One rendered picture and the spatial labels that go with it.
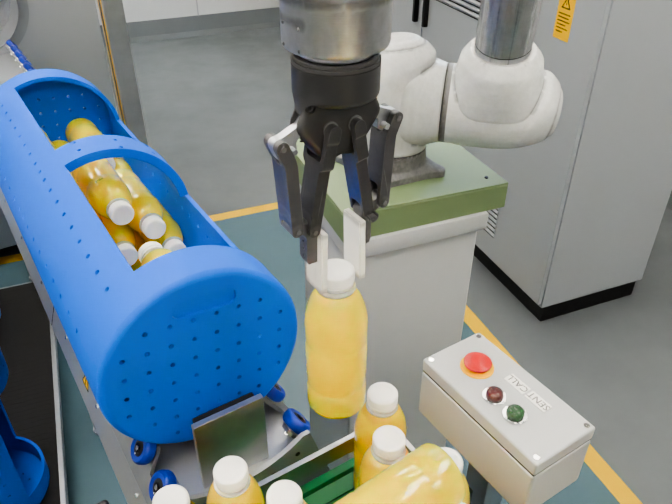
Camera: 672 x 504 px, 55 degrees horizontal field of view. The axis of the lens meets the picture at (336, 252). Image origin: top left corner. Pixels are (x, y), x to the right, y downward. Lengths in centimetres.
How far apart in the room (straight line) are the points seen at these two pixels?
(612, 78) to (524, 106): 104
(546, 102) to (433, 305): 51
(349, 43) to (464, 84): 74
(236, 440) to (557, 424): 42
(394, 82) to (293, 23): 74
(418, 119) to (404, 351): 55
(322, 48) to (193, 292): 40
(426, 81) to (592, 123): 111
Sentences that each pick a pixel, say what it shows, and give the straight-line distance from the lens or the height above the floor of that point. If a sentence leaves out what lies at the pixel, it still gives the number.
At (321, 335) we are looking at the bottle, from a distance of 68.
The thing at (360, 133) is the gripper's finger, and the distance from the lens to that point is 58.
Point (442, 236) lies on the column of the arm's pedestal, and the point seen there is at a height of 97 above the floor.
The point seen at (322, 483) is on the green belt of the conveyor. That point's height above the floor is 90.
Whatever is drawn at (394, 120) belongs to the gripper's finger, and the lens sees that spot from 60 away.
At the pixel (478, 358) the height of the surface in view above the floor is 111.
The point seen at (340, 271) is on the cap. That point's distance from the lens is 66.
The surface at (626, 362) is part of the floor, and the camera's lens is 266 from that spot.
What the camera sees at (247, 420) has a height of 102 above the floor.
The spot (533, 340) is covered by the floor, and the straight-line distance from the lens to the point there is 263.
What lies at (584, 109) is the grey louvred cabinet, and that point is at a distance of 225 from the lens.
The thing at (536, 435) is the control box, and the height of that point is 110.
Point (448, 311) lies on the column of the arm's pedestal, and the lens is 152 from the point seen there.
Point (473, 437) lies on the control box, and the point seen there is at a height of 105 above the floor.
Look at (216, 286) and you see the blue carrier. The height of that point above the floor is 121.
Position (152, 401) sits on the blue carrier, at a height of 106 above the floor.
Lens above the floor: 171
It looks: 35 degrees down
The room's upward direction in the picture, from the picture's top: straight up
